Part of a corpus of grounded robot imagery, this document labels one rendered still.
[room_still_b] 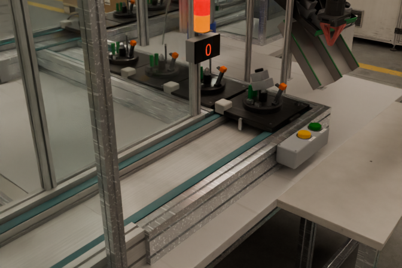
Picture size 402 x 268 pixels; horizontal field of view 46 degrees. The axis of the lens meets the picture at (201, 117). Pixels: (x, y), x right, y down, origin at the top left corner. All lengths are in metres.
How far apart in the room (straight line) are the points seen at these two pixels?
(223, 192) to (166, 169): 0.21
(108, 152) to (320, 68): 1.16
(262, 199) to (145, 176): 0.34
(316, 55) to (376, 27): 3.90
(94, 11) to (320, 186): 0.93
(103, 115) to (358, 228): 0.77
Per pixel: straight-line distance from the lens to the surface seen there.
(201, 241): 1.23
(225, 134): 1.59
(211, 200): 1.26
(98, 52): 0.80
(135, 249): 1.13
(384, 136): 1.82
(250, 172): 1.38
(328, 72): 1.89
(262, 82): 1.62
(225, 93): 1.77
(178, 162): 1.44
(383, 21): 5.73
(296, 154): 1.43
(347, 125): 1.85
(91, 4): 0.77
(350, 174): 1.55
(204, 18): 1.47
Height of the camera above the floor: 1.67
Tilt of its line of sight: 26 degrees down
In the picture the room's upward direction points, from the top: straight up
